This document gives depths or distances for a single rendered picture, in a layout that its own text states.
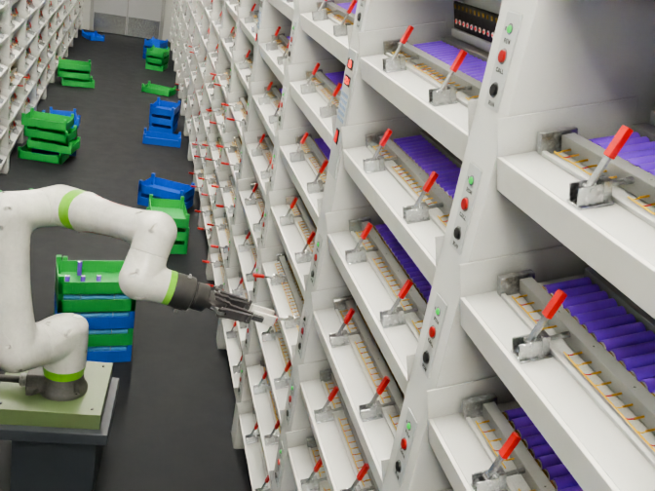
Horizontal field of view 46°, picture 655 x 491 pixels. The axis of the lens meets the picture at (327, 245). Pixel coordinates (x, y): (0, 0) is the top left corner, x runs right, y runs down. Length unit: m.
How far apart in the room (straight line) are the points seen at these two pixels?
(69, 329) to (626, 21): 1.84
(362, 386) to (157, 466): 1.38
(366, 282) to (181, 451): 1.51
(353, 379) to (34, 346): 1.10
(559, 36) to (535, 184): 0.19
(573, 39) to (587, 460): 0.50
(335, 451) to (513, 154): 0.91
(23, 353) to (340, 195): 1.09
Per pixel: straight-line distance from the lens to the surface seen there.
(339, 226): 1.74
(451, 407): 1.15
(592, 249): 0.81
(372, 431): 1.44
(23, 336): 2.34
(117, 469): 2.79
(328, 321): 1.78
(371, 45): 1.64
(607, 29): 1.03
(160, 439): 2.92
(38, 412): 2.48
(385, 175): 1.50
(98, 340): 3.27
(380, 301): 1.45
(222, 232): 3.78
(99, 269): 3.34
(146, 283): 1.99
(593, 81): 1.03
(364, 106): 1.67
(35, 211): 2.28
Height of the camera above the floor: 1.77
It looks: 22 degrees down
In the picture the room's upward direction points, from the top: 11 degrees clockwise
